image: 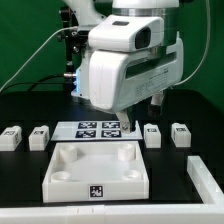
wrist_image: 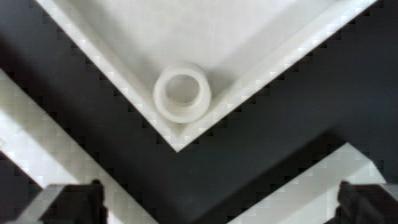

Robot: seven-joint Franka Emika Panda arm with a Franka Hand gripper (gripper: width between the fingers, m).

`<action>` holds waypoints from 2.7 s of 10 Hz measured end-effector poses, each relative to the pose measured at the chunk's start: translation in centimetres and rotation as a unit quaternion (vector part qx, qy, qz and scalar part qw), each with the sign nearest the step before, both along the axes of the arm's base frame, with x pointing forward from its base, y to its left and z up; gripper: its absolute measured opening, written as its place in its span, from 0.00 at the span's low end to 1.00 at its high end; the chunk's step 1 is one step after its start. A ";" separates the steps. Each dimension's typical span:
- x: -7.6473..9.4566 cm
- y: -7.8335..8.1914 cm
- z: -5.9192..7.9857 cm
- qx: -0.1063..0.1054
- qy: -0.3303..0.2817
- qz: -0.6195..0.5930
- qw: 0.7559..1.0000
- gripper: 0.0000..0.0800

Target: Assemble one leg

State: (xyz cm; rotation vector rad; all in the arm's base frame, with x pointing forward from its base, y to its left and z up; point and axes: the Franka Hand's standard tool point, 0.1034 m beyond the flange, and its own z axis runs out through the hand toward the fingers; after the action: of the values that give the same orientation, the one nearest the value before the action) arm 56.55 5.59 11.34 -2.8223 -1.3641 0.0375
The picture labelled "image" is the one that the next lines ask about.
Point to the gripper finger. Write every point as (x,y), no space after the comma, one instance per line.
(156,103)
(125,123)

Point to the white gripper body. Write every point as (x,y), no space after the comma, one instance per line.
(119,80)

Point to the white square tabletop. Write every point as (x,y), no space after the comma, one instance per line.
(95,171)

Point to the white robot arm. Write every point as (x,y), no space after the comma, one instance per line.
(91,13)

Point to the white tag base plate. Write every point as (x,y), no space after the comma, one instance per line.
(93,130)

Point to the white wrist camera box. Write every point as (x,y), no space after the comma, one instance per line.
(127,34)

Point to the white L-shaped obstacle wall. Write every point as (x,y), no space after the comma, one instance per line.
(211,211)

